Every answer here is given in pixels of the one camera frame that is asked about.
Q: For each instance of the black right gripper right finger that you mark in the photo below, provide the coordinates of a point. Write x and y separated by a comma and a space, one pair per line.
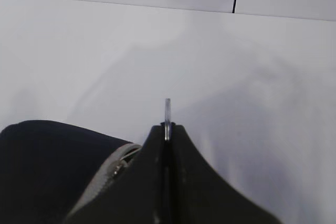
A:
198, 194

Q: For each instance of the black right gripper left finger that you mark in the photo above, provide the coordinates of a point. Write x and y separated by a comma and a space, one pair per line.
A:
128, 186

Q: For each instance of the navy blue lunch bag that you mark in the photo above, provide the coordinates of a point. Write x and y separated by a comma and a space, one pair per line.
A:
47, 165

